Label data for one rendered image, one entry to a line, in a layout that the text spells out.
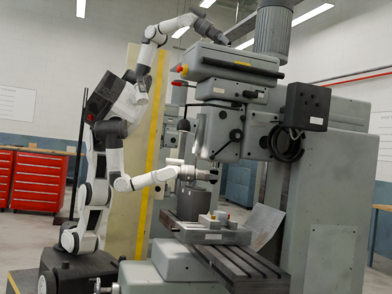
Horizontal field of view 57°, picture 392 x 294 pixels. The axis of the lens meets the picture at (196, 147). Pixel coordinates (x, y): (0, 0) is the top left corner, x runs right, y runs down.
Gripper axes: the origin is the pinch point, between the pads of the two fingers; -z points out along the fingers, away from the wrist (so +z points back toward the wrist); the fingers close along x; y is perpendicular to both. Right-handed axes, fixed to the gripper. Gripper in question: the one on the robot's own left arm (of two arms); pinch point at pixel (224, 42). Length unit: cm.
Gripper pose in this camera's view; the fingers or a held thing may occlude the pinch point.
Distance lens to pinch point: 203.7
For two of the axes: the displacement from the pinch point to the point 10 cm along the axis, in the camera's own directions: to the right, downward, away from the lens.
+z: -7.8, -6.1, 1.7
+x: -1.9, -0.3, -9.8
